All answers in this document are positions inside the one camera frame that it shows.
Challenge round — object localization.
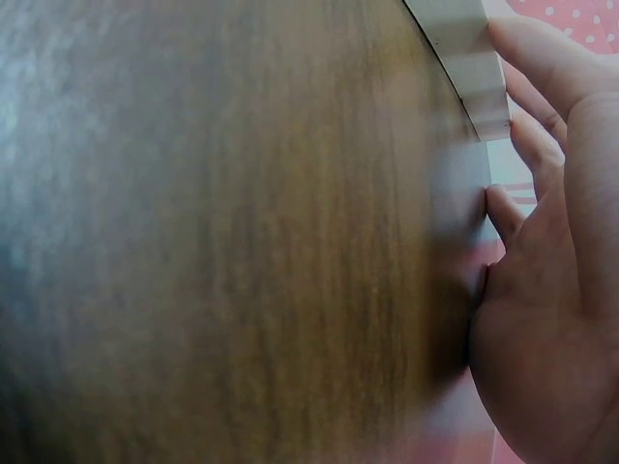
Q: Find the person's right hand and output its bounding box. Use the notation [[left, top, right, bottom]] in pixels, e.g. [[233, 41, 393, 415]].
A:
[[465, 16, 619, 464]]

